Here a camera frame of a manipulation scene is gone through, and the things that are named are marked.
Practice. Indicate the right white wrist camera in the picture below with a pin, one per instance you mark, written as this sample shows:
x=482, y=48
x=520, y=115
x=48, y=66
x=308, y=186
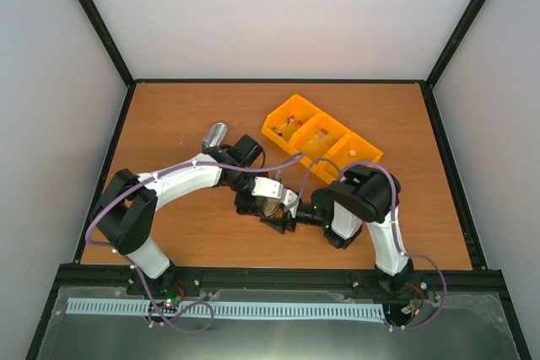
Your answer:
x=289, y=200

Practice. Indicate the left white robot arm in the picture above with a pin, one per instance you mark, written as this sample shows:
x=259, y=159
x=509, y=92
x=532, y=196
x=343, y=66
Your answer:
x=123, y=216

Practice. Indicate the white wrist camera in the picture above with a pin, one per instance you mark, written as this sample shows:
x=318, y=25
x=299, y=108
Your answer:
x=289, y=200
x=267, y=188

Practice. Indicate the black front rail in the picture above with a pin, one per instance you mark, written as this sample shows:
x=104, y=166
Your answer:
x=193, y=281

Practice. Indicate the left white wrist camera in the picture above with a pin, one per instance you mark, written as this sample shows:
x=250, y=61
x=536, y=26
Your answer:
x=267, y=188

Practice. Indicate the clear glass bowl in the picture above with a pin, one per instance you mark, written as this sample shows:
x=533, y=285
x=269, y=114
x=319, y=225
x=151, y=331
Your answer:
x=268, y=206

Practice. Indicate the light blue cable duct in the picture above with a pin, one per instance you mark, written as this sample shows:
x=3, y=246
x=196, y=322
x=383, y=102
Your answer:
x=229, y=310

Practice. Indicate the orange three-compartment bin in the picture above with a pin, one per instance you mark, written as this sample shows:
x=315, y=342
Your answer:
x=335, y=149

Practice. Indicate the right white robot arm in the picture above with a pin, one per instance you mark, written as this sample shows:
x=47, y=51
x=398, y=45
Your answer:
x=363, y=195

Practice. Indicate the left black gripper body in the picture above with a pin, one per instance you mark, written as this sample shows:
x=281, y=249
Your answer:
x=243, y=206

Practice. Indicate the silver metal scoop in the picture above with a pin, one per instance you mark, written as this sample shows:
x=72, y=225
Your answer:
x=214, y=136

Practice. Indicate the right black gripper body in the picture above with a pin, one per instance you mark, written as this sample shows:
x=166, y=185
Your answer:
x=315, y=220

